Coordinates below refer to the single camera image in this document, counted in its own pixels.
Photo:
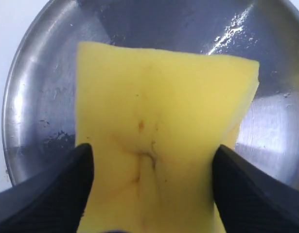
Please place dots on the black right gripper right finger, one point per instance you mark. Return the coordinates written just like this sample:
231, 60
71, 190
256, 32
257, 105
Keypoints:
250, 201

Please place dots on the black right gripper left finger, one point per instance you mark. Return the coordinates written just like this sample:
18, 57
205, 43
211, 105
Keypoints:
52, 201

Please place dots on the yellow sponge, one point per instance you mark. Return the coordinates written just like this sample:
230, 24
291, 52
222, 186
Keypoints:
154, 119

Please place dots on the round steel plate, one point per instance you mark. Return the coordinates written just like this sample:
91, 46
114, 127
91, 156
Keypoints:
38, 106

